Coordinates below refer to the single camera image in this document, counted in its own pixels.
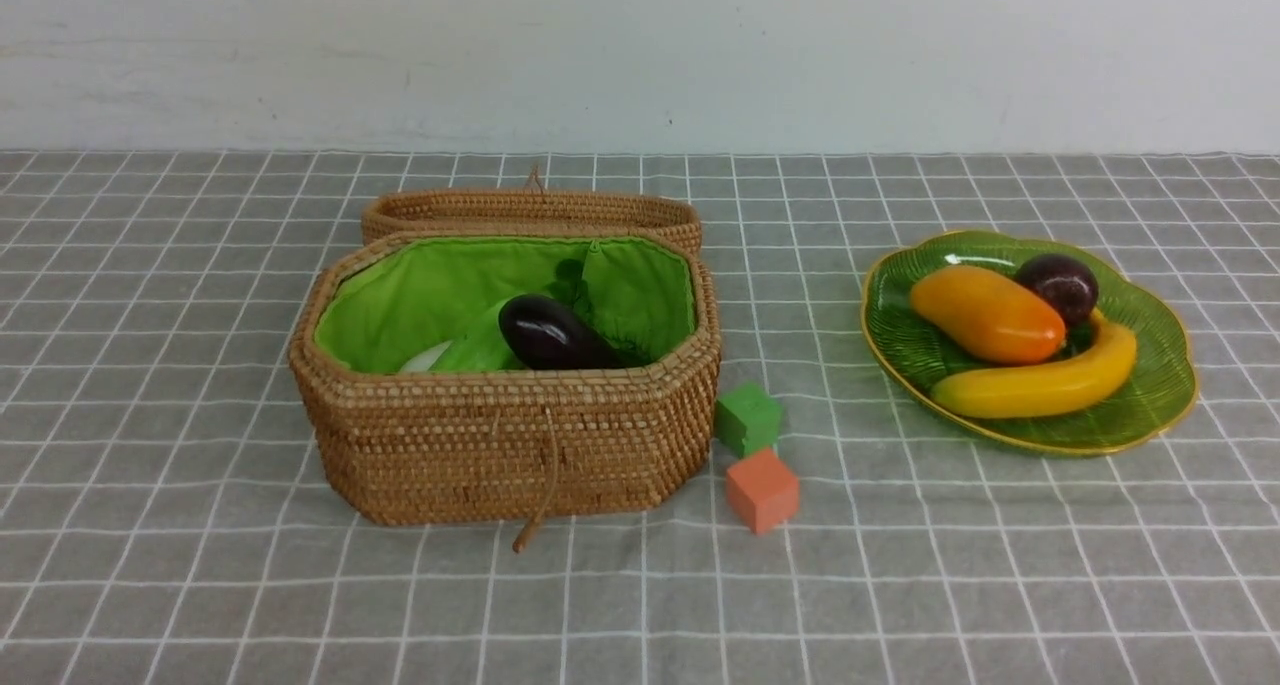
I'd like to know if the orange yellow mango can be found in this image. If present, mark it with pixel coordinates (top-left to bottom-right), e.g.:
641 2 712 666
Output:
908 264 1068 366

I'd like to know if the green glass leaf plate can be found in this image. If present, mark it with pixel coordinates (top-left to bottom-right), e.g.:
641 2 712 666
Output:
861 230 1199 457

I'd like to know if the woven wicker basket green lining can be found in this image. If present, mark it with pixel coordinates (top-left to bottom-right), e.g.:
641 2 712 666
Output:
288 228 721 549

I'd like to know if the yellow banana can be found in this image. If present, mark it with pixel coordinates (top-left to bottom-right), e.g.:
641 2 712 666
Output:
931 312 1138 419

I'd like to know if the grey checked tablecloth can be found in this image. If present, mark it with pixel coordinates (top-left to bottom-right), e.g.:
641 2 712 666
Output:
1 151 1279 684

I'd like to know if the white radish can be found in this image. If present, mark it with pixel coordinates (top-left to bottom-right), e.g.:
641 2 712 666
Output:
399 341 453 373

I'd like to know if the green foam cube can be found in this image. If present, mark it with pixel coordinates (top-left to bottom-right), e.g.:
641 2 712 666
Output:
714 382 785 460

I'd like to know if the light green cucumber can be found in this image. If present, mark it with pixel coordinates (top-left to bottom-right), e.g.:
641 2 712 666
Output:
428 298 525 373

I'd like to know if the dark purple eggplant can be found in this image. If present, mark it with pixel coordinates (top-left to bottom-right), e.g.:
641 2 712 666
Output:
498 293 625 370

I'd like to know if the orange foam cube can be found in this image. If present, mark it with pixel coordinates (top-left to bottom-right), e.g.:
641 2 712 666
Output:
726 448 800 535

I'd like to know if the woven wicker basket lid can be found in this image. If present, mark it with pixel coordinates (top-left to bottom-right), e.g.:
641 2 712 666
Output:
360 166 703 254

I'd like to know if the dark purple round fruit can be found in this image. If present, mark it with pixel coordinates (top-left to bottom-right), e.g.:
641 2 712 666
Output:
1012 252 1100 329

